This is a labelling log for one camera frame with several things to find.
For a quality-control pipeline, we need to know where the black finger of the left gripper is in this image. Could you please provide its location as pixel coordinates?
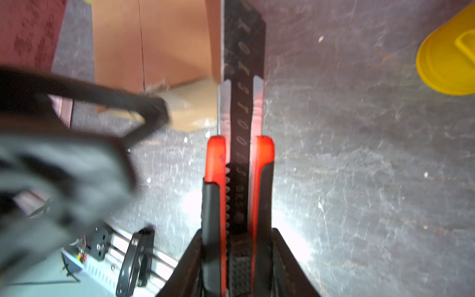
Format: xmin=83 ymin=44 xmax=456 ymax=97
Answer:
xmin=1 ymin=66 xmax=169 ymax=147

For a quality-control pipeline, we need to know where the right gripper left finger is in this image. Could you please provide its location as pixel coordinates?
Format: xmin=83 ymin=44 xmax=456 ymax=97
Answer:
xmin=156 ymin=230 xmax=202 ymax=297

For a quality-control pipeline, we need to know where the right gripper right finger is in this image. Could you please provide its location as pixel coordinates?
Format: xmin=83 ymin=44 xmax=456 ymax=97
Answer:
xmin=272 ymin=228 xmax=320 ymax=297

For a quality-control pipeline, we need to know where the red black utility knife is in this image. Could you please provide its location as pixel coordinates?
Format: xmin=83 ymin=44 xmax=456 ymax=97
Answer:
xmin=201 ymin=1 xmax=275 ymax=297

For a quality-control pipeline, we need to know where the brown cardboard express box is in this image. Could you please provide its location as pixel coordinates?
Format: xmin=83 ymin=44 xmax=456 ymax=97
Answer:
xmin=92 ymin=1 xmax=221 ymax=132

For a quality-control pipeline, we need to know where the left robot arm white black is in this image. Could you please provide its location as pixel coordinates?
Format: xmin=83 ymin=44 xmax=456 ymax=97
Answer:
xmin=1 ymin=65 xmax=169 ymax=287

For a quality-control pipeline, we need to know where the yellow pen cup right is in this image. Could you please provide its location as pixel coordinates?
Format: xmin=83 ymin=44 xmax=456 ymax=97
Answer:
xmin=416 ymin=2 xmax=475 ymax=96

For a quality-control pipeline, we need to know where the black clamp handle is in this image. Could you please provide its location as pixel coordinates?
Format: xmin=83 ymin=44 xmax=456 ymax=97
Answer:
xmin=116 ymin=226 xmax=155 ymax=297

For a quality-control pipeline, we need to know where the aluminium frame rail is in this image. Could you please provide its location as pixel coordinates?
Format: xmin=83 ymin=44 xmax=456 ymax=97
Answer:
xmin=61 ymin=222 xmax=178 ymax=297

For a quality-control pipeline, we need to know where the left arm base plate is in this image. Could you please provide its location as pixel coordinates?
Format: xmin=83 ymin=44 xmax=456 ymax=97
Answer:
xmin=61 ymin=223 xmax=113 ymax=280

